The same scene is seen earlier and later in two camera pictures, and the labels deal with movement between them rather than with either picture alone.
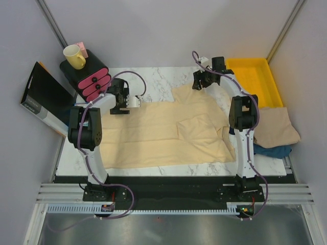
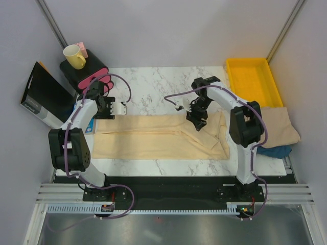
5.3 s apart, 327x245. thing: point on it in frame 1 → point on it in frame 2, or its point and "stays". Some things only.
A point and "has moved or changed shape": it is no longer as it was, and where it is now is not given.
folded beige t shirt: (275, 128) stays
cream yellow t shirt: (188, 131) has moved or changed shape
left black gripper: (116, 110) → (106, 116)
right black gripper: (197, 76) → (194, 118)
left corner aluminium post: (50, 19) stays
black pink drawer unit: (91, 80) stays
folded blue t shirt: (277, 152) stays
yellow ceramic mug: (71, 53) stays
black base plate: (141, 192) stays
